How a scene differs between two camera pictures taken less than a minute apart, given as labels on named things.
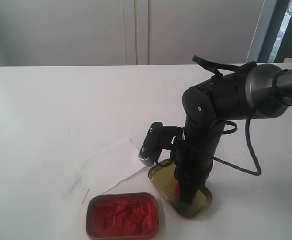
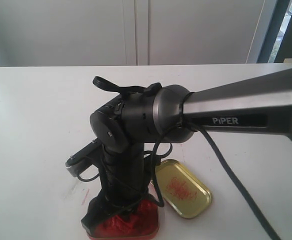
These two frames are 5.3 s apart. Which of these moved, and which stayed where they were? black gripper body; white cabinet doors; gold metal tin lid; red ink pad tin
Moved: black gripper body
Stayed: gold metal tin lid; red ink pad tin; white cabinet doors
